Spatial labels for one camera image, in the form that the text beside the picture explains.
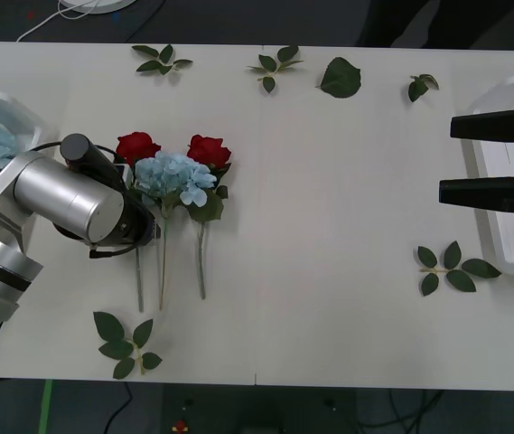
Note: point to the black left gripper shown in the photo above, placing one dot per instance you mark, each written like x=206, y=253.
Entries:
x=143, y=226

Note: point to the red artificial rose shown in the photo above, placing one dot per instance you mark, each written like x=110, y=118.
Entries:
x=207, y=151
x=137, y=144

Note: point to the silver and black left arm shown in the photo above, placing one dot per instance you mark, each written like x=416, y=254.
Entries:
x=67, y=199

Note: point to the shallow white box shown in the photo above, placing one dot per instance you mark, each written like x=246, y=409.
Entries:
x=500, y=235
x=35, y=131

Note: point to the small green leaf twig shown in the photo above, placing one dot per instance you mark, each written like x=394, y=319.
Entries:
x=417, y=90

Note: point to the five-leaf green twig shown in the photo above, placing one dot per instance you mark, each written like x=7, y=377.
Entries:
x=451, y=255

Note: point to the large single green leaf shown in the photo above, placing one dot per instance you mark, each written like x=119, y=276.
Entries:
x=340, y=78

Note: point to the red and yellow button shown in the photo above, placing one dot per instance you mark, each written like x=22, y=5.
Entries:
x=180, y=426

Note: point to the round white base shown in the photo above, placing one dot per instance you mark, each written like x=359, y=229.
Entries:
x=103, y=5

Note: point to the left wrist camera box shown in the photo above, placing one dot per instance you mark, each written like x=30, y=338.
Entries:
x=124, y=174

